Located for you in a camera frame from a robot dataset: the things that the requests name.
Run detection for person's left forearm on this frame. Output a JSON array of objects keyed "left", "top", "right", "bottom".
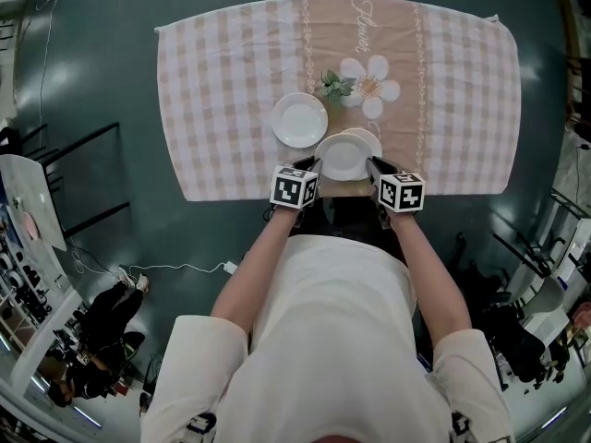
[{"left": 211, "top": 208, "right": 301, "bottom": 336}]

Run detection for white cable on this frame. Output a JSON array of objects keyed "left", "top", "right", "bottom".
[
  {"left": 36, "top": 0, "right": 61, "bottom": 124},
  {"left": 68, "top": 246, "right": 227, "bottom": 279}
]

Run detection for person's white shirt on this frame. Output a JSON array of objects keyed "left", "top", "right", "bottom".
[{"left": 142, "top": 235, "right": 516, "bottom": 443}]

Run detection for small green potted plant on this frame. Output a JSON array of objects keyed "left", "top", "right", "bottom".
[{"left": 320, "top": 69, "right": 357, "bottom": 106}]

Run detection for grey chair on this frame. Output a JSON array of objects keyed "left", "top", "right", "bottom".
[{"left": 521, "top": 274, "right": 567, "bottom": 331}]

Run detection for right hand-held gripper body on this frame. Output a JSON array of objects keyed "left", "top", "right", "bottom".
[{"left": 378, "top": 169, "right": 426, "bottom": 212}]

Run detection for pink checkered tablecloth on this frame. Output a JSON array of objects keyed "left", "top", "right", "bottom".
[{"left": 154, "top": 0, "right": 523, "bottom": 202}]

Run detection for white plate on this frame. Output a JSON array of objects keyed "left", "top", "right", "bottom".
[
  {"left": 341, "top": 126, "right": 384, "bottom": 159},
  {"left": 271, "top": 91, "right": 330, "bottom": 150},
  {"left": 315, "top": 132, "right": 374, "bottom": 183}
]

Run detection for grey table with black legs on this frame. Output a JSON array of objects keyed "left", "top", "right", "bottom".
[{"left": 0, "top": 122, "right": 131, "bottom": 253}]

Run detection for pink dish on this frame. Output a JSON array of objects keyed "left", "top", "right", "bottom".
[{"left": 21, "top": 212, "right": 42, "bottom": 242}]

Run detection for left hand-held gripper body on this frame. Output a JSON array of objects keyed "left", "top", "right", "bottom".
[{"left": 270, "top": 165, "right": 320, "bottom": 211}]

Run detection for person's black trousers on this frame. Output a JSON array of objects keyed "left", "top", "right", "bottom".
[{"left": 295, "top": 196, "right": 403, "bottom": 257}]

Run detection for black bag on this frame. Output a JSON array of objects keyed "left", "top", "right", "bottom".
[{"left": 479, "top": 302, "right": 546, "bottom": 385}]

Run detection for person's right forearm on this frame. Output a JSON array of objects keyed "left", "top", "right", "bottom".
[{"left": 390, "top": 210, "right": 473, "bottom": 348}]

